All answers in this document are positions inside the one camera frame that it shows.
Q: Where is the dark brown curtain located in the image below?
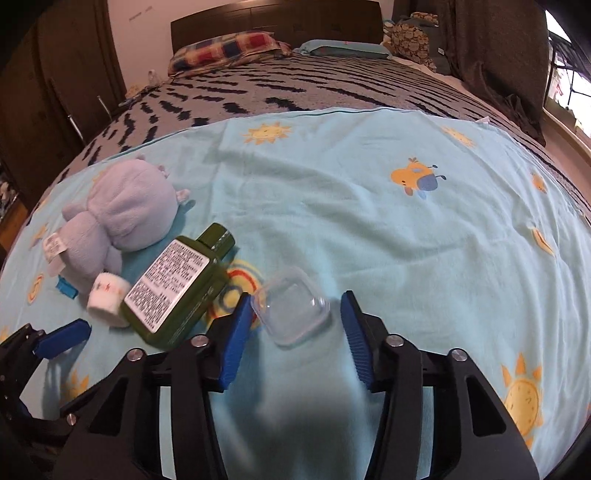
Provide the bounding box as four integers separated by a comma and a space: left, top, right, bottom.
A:
434, 0, 553, 147

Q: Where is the green bottle with white label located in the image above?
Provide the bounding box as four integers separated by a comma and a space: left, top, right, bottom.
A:
121, 222, 237, 350

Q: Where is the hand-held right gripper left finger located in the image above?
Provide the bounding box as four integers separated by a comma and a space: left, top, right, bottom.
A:
53, 292, 254, 480

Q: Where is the plaid pillow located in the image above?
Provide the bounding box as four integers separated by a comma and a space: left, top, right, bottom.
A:
167, 30, 293, 77

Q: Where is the grey elephant plush toy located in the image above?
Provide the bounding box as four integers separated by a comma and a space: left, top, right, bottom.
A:
42, 157, 193, 294

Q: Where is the dark wooden headboard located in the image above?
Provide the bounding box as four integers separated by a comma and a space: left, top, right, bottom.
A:
171, 0, 385, 54

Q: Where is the window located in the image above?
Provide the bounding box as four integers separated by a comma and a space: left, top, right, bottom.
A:
545, 9, 591, 140

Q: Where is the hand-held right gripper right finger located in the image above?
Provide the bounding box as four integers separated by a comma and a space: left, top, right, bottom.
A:
341, 291, 541, 480

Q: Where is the clear plastic box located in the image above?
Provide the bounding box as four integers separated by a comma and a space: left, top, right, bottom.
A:
252, 267, 332, 347

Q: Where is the grey zigzag striped blanket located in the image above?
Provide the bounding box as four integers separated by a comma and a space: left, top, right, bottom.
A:
28, 51, 591, 219

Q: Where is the light blue pillow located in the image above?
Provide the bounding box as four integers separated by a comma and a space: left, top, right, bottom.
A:
295, 39, 393, 61

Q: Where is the dark wooden wardrobe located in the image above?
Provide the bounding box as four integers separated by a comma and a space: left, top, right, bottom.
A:
0, 0, 128, 219

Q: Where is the light blue printed sheet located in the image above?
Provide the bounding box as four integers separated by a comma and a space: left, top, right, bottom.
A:
0, 107, 591, 480

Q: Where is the small white roll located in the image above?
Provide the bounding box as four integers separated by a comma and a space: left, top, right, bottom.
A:
87, 272, 133, 329

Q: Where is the brown patterned cushion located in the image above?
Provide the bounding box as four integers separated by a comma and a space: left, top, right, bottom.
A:
382, 11, 451, 75

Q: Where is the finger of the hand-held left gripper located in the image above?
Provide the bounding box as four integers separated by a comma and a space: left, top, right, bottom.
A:
0, 318, 92, 371

